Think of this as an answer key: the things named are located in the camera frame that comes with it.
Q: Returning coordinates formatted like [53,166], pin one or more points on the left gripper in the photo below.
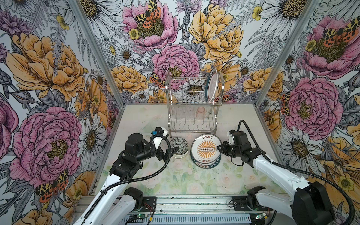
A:
[160,156]

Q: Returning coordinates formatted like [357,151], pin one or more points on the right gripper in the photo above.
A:
[222,148]

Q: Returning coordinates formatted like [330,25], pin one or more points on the pink patterned bowl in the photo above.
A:
[181,145]

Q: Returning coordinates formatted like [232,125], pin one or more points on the red patterned plate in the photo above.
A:
[204,149]

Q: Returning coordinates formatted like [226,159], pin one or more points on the white plate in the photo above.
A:
[207,166]

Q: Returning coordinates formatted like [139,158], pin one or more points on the pink drinking glass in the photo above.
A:
[201,113]

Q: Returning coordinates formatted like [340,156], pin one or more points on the chrome two-tier dish rack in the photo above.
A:
[184,96]

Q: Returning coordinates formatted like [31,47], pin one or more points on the green rimmed plate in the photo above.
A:
[211,86]

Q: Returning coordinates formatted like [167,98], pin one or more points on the cream white bowl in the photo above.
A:
[179,155]

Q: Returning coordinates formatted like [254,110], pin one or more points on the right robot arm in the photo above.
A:
[306,203]

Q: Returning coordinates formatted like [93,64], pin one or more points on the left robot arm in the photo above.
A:
[116,200]

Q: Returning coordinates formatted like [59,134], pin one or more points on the green circuit board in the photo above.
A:
[139,216]

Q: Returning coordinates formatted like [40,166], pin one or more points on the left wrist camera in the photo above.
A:
[157,136]

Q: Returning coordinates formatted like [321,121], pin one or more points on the aluminium front rail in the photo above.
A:
[221,204]

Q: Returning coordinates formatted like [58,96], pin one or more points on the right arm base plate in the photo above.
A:
[241,203]

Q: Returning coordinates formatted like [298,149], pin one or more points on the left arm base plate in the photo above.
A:
[146,204]

